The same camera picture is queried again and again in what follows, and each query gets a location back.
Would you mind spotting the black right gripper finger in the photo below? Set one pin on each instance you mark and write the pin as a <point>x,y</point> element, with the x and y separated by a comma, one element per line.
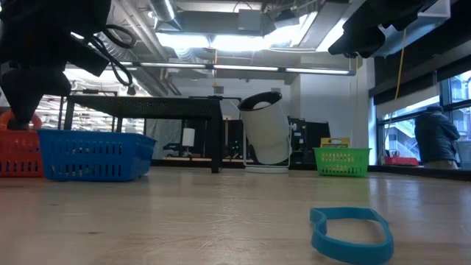
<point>360,42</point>

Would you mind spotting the yellow green crayon box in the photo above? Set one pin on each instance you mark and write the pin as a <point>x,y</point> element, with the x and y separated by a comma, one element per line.
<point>335,141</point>

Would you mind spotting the blue plastic basket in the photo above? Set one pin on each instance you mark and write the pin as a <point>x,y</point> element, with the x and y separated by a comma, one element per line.
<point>140,158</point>

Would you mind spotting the black mesh metal shelf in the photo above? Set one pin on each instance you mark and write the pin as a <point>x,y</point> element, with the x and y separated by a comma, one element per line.
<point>147,106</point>

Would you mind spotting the silver ventilation duct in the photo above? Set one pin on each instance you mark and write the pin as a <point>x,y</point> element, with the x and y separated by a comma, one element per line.
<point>163,9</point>

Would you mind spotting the black aluminium table frame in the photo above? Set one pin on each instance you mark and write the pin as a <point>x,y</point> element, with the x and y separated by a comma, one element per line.
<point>423,171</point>

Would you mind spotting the long ceiling light bar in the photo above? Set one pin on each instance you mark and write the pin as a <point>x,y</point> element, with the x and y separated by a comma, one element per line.
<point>243,68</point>

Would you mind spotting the black cabinet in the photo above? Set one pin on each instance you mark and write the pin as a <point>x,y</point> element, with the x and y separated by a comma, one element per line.
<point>309,140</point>

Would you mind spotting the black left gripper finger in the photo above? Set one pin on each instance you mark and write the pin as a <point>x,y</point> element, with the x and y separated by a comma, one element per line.
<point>29,92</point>

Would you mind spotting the red spiral coil band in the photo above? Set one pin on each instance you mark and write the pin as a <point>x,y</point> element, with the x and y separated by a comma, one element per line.
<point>37,119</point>

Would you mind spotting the red plastic basket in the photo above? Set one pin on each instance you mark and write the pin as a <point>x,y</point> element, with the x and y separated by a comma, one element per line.
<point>22,147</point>

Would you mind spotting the person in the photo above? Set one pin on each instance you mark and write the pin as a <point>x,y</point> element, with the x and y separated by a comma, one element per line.
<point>436,136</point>

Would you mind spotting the red tray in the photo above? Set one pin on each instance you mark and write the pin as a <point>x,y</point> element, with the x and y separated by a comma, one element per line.
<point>401,161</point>

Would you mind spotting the green plastic basket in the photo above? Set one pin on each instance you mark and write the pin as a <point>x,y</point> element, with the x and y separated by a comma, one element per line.
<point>342,169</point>

